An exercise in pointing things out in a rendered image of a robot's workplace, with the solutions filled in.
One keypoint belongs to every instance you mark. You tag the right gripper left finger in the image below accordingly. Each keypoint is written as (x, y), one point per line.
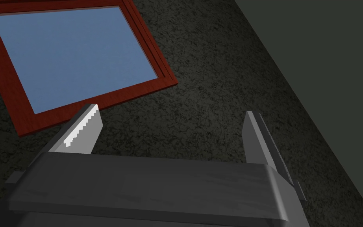
(85, 134)

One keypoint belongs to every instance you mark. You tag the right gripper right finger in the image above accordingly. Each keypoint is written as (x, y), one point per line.
(258, 142)

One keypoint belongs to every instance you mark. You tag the red framed window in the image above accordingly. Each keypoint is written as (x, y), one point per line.
(71, 56)

